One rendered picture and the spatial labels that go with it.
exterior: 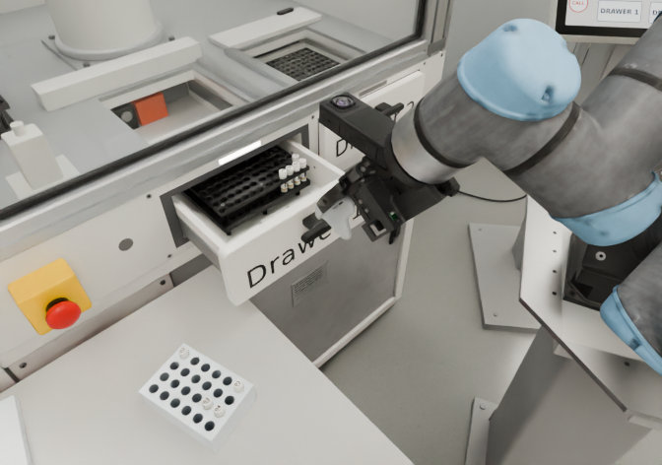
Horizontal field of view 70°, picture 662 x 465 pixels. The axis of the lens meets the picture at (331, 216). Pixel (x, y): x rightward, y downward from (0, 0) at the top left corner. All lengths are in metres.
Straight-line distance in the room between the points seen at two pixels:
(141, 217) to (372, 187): 0.38
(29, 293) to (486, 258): 1.56
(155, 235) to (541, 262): 0.65
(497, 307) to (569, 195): 1.38
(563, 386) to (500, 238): 1.09
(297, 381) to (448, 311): 1.11
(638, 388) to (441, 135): 0.53
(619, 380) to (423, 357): 0.91
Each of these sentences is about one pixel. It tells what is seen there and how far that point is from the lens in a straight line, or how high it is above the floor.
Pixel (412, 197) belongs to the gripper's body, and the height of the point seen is 1.07.
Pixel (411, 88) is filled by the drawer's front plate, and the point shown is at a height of 0.91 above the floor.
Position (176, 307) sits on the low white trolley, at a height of 0.76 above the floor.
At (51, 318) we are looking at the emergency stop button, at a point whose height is 0.89.
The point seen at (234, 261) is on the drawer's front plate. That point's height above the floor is 0.91.
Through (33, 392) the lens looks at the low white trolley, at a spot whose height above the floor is 0.76.
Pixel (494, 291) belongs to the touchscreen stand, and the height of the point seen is 0.03.
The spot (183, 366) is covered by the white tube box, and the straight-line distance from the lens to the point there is 0.69.
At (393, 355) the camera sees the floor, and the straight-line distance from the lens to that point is 1.62.
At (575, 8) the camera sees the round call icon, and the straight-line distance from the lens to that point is 1.27.
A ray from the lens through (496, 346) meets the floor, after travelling 1.71.
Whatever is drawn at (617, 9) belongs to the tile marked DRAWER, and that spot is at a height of 1.01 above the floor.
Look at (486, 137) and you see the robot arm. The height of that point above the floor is 1.18.
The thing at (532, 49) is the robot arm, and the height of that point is 1.24.
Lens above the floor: 1.38
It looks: 43 degrees down
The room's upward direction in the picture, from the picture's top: straight up
